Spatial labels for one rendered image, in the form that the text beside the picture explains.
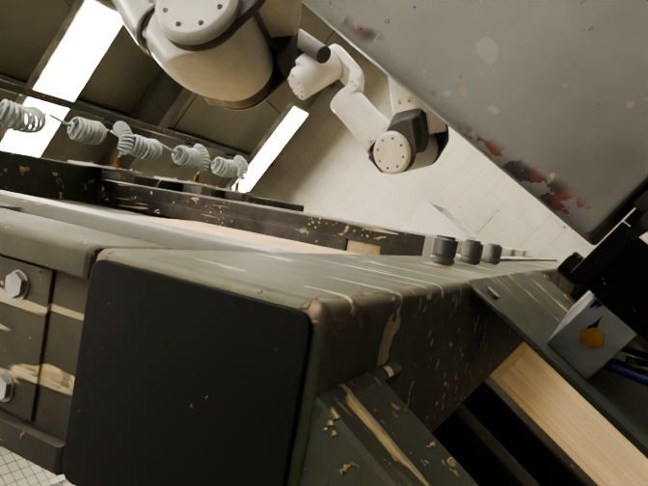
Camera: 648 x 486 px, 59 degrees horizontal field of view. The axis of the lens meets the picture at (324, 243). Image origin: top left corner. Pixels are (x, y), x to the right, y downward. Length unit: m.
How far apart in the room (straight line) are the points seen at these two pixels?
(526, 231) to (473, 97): 5.83
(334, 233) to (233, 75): 0.75
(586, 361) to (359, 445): 0.28
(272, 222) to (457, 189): 4.93
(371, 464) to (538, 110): 0.13
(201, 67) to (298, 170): 6.35
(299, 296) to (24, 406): 0.16
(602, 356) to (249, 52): 0.39
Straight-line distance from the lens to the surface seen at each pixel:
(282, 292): 0.22
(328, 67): 1.18
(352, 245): 1.24
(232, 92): 0.58
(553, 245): 5.99
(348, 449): 0.21
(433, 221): 4.75
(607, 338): 0.47
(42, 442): 0.31
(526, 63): 0.19
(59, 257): 0.29
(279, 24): 0.59
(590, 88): 0.19
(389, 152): 1.04
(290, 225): 1.31
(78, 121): 1.65
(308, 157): 6.85
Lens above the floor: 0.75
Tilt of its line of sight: 20 degrees up
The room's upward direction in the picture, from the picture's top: 44 degrees counter-clockwise
